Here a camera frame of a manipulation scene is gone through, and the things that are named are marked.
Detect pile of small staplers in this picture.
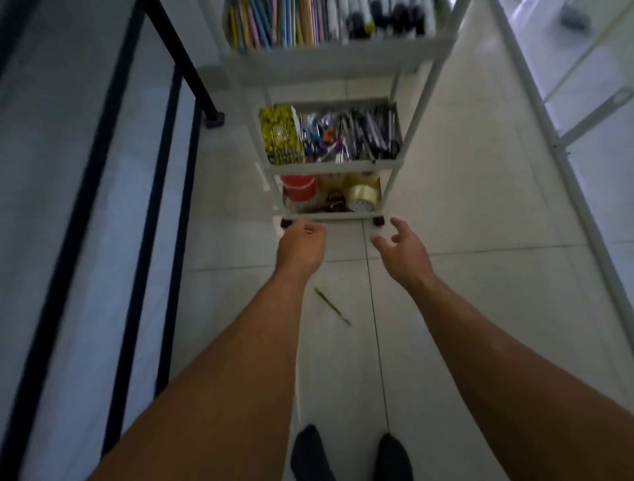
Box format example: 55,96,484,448
299,112,346,165

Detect person's right hand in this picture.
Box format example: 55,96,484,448
370,217,438,294

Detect row of black-capped white markers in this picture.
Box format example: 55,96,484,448
324,0,440,42

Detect person's left hand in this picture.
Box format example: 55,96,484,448
275,219,329,284

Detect pile of colourful patterned pencils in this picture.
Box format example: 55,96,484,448
225,0,329,52

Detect thin beige wall strip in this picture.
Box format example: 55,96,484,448
542,5,634,104

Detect person's left forearm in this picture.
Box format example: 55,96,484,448
88,272,312,481

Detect black orange handled scissors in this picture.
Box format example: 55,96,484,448
320,190,349,214

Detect red plastic bucket with lid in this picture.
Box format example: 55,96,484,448
279,174,319,204

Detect person's right forearm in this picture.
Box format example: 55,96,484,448
409,277,634,481

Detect person's black shoe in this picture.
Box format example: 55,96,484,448
289,424,339,481
372,432,415,481

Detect beige plastic cart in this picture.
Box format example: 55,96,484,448
197,0,472,230

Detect pile of black pens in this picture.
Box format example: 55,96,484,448
339,105,402,163

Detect grey metal partition frame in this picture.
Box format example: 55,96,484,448
487,0,634,349

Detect yellow black patterned packets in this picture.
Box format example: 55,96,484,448
257,104,306,167

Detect black metal stair railing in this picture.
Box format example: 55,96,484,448
0,0,227,481

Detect white partition board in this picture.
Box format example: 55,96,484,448
500,0,634,293

